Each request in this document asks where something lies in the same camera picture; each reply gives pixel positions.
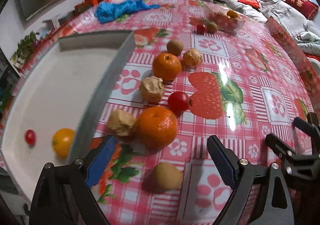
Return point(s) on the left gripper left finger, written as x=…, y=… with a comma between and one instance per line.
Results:
x=97, y=160

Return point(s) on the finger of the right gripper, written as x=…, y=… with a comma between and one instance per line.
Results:
x=285, y=153
x=309, y=127

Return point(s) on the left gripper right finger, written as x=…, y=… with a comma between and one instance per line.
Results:
x=229, y=166

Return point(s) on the small yellow orange tomato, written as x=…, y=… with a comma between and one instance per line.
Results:
x=61, y=142

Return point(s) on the tan dried walnut fruit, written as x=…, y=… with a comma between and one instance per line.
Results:
x=121, y=123

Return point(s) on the brown kiwi fruit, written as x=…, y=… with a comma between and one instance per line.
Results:
x=167, y=176
x=175, y=47

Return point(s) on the small red cherry tomato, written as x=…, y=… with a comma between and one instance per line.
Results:
x=30, y=137

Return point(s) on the large orange mandarin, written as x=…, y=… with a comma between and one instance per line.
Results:
x=156, y=127

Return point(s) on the tan wrinkled walnut fruit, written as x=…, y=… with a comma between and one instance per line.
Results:
x=152, y=89

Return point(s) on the grey white tray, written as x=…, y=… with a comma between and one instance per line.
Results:
x=68, y=88

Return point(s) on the grey sofa blanket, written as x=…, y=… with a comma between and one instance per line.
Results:
x=303, y=31

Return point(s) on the pink strawberry tablecloth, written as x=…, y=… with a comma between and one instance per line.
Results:
x=250, y=83

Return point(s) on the red embroidered cushion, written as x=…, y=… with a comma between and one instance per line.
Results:
x=305, y=7

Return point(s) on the clear glass fruit bowl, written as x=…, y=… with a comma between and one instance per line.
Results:
x=218, y=15

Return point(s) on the brown kiwi near bowl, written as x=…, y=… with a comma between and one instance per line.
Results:
x=212, y=27

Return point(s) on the green potted plant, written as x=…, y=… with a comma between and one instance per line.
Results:
x=26, y=47

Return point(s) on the red cherry tomato near bowl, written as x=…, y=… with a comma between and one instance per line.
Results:
x=201, y=29

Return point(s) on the orange in bowl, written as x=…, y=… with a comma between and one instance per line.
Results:
x=232, y=14

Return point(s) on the blue plastic bag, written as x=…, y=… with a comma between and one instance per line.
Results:
x=108, y=12

